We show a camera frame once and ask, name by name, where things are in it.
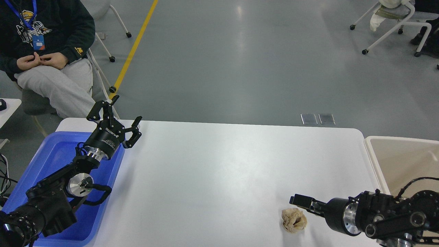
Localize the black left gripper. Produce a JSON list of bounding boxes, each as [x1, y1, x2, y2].
[[84, 95, 142, 161]]

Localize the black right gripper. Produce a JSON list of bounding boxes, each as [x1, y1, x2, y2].
[[289, 194, 361, 236]]

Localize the brown paper ball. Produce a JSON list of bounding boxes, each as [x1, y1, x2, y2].
[[281, 208, 308, 234]]

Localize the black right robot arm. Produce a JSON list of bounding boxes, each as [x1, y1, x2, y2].
[[290, 177, 439, 247]]

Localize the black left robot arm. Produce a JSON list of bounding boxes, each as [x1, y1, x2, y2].
[[1, 95, 142, 247]]

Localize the metal floor plate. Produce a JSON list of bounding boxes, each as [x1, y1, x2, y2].
[[318, 114, 336, 126], [300, 114, 318, 126]]

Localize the beige plastic bin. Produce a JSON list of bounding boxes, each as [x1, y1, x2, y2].
[[364, 136, 439, 198]]

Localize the white side table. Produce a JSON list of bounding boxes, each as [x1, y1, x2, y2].
[[0, 98, 22, 128]]

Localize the seated person in black hoodie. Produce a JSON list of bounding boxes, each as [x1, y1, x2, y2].
[[0, 0, 95, 118]]

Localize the white chair left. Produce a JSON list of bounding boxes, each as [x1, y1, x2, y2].
[[79, 0, 132, 119]]

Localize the white chair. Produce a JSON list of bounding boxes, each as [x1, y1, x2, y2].
[[350, 0, 439, 57], [79, 0, 132, 119]]

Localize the white chair right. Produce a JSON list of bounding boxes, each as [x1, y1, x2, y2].
[[350, 0, 439, 57]]

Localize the black cables at left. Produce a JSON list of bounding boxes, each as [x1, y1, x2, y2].
[[0, 153, 17, 206]]

